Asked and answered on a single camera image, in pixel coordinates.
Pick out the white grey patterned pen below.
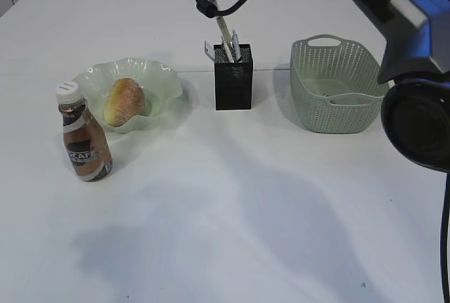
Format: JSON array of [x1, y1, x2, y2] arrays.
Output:
[[215, 16, 235, 63]]

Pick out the grey blue gel pen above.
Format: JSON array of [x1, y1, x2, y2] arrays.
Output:
[[231, 30, 242, 63]]

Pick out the clear plastic ruler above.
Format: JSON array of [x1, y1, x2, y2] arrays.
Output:
[[204, 41, 215, 63]]

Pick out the sugared bread roll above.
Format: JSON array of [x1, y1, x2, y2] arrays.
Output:
[[103, 78, 146, 127]]

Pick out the brown coffee drink bottle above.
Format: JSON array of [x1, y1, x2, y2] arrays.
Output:
[[56, 82, 113, 182]]

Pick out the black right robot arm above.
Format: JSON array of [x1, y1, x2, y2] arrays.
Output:
[[290, 0, 449, 173]]

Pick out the black mesh pen holder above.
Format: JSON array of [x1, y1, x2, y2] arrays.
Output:
[[214, 44, 253, 110]]

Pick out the green wavy glass plate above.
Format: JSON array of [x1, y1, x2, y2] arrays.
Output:
[[73, 58, 183, 134]]

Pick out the green plastic woven basket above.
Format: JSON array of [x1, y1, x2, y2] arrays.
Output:
[[290, 34, 390, 134]]

